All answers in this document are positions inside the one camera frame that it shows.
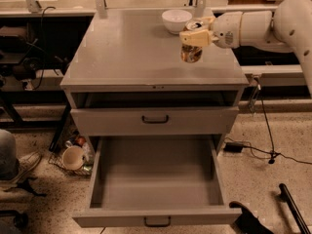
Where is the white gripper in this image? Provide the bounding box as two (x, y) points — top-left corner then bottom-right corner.
(179, 12), (243, 49)

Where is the orange soda can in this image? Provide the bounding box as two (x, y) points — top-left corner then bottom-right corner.
(180, 19), (203, 63)

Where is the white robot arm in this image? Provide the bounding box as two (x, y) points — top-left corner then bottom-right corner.
(179, 0), (312, 94)

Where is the grey drawer cabinet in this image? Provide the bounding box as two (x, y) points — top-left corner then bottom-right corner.
(61, 9), (248, 147)

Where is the grey top drawer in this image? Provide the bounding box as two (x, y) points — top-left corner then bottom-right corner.
(69, 91), (238, 136)

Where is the open grey middle drawer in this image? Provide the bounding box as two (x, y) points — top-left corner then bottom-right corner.
(73, 136), (241, 228)

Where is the white ceramic bowl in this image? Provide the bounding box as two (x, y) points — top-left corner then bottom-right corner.
(162, 9), (192, 34)

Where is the black power adapter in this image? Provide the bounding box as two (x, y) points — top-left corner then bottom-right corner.
(223, 142), (244, 153)

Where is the black equipment left shelf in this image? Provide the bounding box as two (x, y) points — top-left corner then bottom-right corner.
(0, 23), (69, 81)

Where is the white cup in basket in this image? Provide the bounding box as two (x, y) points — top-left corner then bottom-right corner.
(62, 145), (84, 171)

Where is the black bar lower right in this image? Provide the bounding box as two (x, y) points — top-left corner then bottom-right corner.
(279, 183), (311, 234)

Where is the black object bottom right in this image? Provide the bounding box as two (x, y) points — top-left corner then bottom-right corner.
(229, 201), (274, 234)

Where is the white sneaker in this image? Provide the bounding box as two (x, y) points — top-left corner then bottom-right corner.
(6, 152), (42, 184)

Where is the blue jeans leg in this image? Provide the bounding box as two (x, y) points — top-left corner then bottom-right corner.
(0, 130), (18, 180)

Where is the black office chair base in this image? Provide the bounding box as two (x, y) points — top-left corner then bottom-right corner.
(0, 177), (48, 231)

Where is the black floor cable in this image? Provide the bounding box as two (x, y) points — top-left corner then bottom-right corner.
(223, 78), (312, 166)

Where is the black hanging cable left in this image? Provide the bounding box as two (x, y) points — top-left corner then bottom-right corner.
(32, 6), (57, 92)

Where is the wire basket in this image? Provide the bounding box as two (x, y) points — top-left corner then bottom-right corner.
(48, 131), (95, 176)

